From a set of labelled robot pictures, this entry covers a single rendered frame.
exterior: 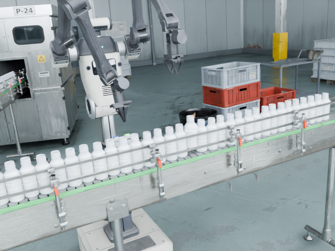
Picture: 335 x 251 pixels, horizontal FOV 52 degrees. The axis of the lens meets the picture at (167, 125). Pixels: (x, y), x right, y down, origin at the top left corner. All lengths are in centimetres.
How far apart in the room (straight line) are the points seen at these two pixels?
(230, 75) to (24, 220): 296
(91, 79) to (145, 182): 75
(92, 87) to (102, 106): 13
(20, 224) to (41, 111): 380
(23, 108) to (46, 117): 33
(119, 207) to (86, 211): 15
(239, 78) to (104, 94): 229
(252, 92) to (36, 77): 295
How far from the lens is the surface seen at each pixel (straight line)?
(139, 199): 164
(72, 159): 149
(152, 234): 247
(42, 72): 514
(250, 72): 420
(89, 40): 166
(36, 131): 534
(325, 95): 229
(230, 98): 402
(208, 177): 178
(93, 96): 208
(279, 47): 1161
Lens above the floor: 164
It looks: 17 degrees down
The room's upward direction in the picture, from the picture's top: 4 degrees counter-clockwise
